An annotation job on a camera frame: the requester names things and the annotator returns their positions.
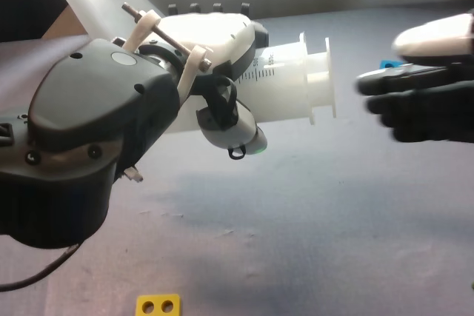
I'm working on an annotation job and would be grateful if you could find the grey table cloth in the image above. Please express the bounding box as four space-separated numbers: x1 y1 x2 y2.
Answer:
0 5 474 316

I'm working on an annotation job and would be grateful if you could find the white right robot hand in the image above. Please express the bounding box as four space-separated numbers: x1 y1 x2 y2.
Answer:
354 8 474 144

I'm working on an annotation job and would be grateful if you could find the large clear plastic syringe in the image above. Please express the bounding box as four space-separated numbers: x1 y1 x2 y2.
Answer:
162 30 338 135

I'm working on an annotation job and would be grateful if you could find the blue four-hole block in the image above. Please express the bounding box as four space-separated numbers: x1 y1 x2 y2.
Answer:
379 58 407 70

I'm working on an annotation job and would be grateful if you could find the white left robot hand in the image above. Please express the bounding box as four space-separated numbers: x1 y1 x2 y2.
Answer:
147 1 270 161

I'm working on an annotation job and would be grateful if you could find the yellow two-hole block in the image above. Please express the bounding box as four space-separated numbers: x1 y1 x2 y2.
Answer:
135 294 183 316

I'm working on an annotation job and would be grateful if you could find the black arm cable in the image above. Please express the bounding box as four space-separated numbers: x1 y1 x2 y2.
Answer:
0 241 87 293

